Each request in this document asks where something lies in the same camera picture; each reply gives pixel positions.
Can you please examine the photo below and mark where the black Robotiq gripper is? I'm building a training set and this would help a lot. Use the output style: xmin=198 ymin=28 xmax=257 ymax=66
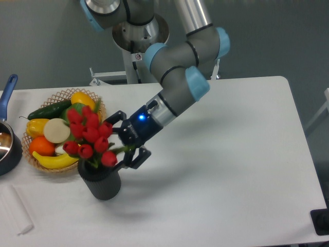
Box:
xmin=103 ymin=108 xmax=163 ymax=171

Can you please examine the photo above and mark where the red tulip bouquet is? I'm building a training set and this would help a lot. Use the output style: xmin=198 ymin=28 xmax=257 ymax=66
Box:
xmin=63 ymin=99 xmax=136 ymax=169

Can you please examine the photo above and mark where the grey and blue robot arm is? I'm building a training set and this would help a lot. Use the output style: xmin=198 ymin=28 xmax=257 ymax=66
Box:
xmin=80 ymin=1 xmax=230 ymax=170

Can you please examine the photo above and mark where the dark grey ribbed vase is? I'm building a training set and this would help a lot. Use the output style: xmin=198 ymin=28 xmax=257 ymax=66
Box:
xmin=78 ymin=160 xmax=121 ymax=201

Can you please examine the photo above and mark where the green bok choy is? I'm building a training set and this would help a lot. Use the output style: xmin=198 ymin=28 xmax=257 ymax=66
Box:
xmin=59 ymin=103 xmax=89 ymax=156

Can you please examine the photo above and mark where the yellow banana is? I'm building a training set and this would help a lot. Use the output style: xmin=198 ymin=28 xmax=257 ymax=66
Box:
xmin=32 ymin=151 xmax=78 ymax=169

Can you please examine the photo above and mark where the yellow squash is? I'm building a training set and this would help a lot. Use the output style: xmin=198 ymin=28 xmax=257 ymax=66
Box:
xmin=70 ymin=91 xmax=98 ymax=111

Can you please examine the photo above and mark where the beige round radish slice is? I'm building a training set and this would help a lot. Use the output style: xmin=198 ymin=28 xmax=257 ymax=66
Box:
xmin=43 ymin=118 xmax=70 ymax=144

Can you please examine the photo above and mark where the green cucumber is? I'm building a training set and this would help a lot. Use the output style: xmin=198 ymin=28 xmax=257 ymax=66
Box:
xmin=20 ymin=100 xmax=71 ymax=120

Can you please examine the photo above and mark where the woven wicker basket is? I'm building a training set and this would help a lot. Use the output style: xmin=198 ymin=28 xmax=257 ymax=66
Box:
xmin=22 ymin=87 xmax=101 ymax=173

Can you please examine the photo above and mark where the orange fruit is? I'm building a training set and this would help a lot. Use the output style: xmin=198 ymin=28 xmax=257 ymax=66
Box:
xmin=29 ymin=136 xmax=55 ymax=156

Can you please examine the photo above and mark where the yellow bell pepper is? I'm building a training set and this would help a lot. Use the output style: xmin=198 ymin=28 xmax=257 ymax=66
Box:
xmin=26 ymin=118 xmax=49 ymax=138

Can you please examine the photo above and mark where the white rolled cloth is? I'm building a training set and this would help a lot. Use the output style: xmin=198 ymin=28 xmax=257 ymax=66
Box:
xmin=1 ymin=185 xmax=34 ymax=236

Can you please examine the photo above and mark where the white furniture at right edge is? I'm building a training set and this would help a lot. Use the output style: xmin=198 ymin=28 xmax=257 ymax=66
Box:
xmin=304 ymin=88 xmax=328 ymax=137

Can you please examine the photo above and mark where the black device at table edge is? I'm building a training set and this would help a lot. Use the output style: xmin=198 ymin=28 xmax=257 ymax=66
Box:
xmin=310 ymin=208 xmax=328 ymax=236

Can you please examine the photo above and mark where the metal base frame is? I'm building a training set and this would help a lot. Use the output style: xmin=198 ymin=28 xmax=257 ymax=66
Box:
xmin=89 ymin=59 xmax=221 ymax=86

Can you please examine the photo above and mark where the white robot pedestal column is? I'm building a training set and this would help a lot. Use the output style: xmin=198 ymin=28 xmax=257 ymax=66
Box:
xmin=122 ymin=50 xmax=157 ymax=84

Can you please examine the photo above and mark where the dark pot with blue handle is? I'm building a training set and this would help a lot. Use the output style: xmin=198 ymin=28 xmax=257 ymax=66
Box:
xmin=1 ymin=74 xmax=22 ymax=176

